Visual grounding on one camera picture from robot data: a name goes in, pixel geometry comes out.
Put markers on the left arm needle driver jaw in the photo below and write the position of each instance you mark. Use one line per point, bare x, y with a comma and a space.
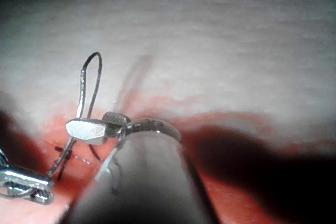
23, 179
39, 196

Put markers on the right arm needle driver jaw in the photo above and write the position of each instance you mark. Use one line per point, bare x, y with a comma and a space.
84, 130
116, 118

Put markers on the tissue pad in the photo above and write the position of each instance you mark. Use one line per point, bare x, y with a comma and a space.
199, 51

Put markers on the black thread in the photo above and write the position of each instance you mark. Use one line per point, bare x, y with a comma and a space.
97, 82

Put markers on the dark right arm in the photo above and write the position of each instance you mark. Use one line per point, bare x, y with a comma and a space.
149, 182

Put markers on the right arm needle driver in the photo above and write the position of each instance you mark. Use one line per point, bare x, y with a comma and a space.
157, 127

